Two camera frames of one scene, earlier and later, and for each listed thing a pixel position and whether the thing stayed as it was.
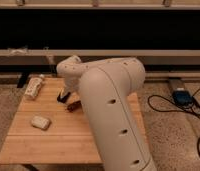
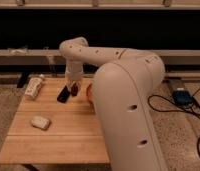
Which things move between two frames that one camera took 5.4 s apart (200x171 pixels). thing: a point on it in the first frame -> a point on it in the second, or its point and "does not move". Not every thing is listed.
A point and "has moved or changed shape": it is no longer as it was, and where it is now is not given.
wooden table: x=43 y=130 does not move
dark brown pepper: x=75 y=106 has moved or changed shape
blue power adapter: x=182 y=97 does not move
